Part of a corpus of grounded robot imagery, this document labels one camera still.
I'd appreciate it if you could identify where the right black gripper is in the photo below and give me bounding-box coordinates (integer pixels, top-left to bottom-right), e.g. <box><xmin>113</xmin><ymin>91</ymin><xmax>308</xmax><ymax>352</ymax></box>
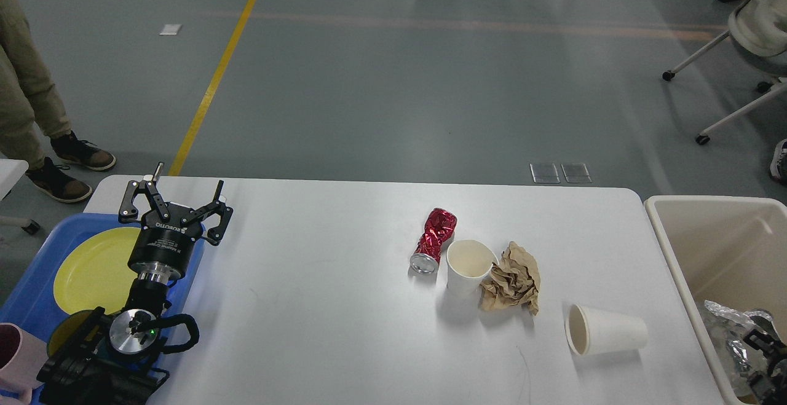
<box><xmin>744</xmin><ymin>328</ymin><xmax>786</xmax><ymax>404</ymax></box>

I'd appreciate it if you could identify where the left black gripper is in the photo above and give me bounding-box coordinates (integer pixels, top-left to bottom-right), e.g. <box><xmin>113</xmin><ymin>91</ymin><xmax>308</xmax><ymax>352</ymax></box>
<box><xmin>118</xmin><ymin>162</ymin><xmax>234</xmax><ymax>283</ymax></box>

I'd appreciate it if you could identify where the aluminium foil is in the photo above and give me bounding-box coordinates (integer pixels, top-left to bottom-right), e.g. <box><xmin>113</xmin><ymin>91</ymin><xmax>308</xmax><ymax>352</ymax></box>
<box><xmin>697</xmin><ymin>301</ymin><xmax>781</xmax><ymax>402</ymax></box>

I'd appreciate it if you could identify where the yellow plate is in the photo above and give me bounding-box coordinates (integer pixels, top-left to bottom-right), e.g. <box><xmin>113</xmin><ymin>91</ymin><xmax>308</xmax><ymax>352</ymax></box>
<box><xmin>53</xmin><ymin>227</ymin><xmax>140</xmax><ymax>315</ymax></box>

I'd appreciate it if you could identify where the white paper cup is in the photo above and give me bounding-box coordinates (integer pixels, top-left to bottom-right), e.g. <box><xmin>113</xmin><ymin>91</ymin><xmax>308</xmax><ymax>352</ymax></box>
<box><xmin>564</xmin><ymin>304</ymin><xmax>649</xmax><ymax>356</ymax></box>
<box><xmin>446</xmin><ymin>239</ymin><xmax>499</xmax><ymax>296</ymax></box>

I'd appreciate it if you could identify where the pink mug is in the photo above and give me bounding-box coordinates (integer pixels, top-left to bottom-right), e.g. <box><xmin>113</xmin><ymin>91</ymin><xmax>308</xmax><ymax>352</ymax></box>
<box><xmin>1</xmin><ymin>322</ymin><xmax>49</xmax><ymax>404</ymax></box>

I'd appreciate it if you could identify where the brown paper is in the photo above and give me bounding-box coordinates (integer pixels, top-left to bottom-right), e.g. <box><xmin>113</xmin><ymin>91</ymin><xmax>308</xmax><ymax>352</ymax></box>
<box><xmin>480</xmin><ymin>242</ymin><xmax>542</xmax><ymax>316</ymax></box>

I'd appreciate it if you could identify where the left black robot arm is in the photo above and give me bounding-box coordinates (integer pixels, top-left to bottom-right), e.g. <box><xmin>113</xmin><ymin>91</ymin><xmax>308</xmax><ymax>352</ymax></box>
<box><xmin>37</xmin><ymin>163</ymin><xmax>234</xmax><ymax>404</ymax></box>

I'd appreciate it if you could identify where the beige plastic bin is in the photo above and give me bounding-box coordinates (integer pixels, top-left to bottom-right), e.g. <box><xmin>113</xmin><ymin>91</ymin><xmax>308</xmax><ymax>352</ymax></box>
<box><xmin>644</xmin><ymin>195</ymin><xmax>786</xmax><ymax>404</ymax></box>

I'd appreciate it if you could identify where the white side table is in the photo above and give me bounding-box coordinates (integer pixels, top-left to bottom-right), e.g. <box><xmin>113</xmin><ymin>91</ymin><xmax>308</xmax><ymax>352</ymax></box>
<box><xmin>1</xmin><ymin>158</ymin><xmax>41</xmax><ymax>236</ymax></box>

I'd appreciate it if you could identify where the blue plastic tray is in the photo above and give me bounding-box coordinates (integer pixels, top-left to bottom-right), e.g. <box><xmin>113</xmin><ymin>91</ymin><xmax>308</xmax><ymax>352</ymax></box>
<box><xmin>0</xmin><ymin>212</ymin><xmax>208</xmax><ymax>405</ymax></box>

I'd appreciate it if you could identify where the person in khaki trousers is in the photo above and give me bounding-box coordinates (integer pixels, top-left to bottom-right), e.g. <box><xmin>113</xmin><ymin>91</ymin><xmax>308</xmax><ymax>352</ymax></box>
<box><xmin>1</xmin><ymin>0</ymin><xmax>116</xmax><ymax>203</ymax></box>

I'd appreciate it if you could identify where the white floor marker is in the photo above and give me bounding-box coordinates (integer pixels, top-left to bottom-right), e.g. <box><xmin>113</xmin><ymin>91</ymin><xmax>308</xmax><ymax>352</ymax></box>
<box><xmin>159</xmin><ymin>23</ymin><xmax>183</xmax><ymax>36</ymax></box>

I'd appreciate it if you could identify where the grey sneaker at right edge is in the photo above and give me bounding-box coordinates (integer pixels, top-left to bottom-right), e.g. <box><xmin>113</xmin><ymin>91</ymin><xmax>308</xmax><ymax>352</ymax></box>
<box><xmin>769</xmin><ymin>139</ymin><xmax>787</xmax><ymax>186</ymax></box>

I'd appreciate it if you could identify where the crushed red can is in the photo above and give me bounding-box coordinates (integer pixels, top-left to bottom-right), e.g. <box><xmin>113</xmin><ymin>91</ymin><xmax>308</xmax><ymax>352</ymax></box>
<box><xmin>409</xmin><ymin>207</ymin><xmax>457</xmax><ymax>275</ymax></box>

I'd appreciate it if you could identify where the floor socket plate right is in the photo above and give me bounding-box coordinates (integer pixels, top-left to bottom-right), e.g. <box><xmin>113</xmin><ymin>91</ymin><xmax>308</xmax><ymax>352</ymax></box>
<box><xmin>560</xmin><ymin>162</ymin><xmax>593</xmax><ymax>184</ymax></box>

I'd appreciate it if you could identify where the floor socket plate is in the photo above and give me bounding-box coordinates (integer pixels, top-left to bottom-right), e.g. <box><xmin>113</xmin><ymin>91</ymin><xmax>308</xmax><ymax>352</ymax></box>
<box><xmin>529</xmin><ymin>162</ymin><xmax>561</xmax><ymax>184</ymax></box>
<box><xmin>560</xmin><ymin>162</ymin><xmax>593</xmax><ymax>184</ymax></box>

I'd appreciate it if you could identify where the floor socket plate left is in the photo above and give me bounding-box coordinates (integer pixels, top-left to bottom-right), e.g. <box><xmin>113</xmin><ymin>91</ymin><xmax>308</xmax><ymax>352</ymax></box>
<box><xmin>529</xmin><ymin>162</ymin><xmax>561</xmax><ymax>184</ymax></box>

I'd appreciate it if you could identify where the white office chair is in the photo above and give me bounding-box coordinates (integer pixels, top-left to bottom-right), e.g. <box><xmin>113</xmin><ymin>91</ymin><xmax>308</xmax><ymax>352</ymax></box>
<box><xmin>662</xmin><ymin>0</ymin><xmax>786</xmax><ymax>145</ymax></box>

